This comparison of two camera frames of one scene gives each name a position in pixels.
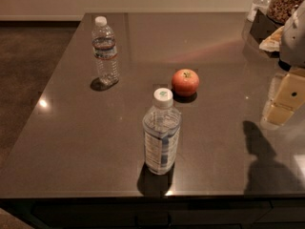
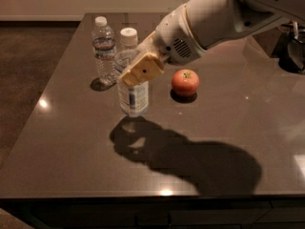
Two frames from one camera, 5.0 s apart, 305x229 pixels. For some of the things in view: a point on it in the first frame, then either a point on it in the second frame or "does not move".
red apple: x=185 y=82 does not move
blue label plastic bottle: x=162 y=128 to x=133 y=101
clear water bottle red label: x=105 y=52 does not move
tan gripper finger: x=291 y=96 to x=176 y=42
